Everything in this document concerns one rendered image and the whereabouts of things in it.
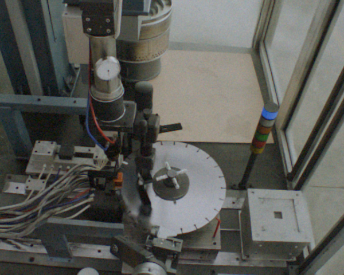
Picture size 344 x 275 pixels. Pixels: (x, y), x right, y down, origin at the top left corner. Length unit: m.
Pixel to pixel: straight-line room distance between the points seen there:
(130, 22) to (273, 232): 0.74
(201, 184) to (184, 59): 0.88
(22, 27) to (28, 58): 0.14
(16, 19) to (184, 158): 0.74
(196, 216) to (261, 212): 0.22
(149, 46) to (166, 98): 0.25
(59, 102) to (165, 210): 0.48
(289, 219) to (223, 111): 0.63
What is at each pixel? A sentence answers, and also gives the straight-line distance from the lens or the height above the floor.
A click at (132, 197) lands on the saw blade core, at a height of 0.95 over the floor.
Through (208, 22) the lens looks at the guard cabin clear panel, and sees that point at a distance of 1.98.
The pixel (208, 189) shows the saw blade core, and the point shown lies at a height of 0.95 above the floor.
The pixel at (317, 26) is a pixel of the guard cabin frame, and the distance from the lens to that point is 1.29.
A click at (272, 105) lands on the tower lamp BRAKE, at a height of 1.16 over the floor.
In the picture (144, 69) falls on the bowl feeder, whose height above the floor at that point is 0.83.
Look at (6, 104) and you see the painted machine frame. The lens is 1.28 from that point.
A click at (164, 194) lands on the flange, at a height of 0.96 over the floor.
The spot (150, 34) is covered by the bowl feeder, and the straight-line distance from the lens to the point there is 1.51.
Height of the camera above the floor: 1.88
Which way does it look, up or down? 49 degrees down
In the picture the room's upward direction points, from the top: 5 degrees clockwise
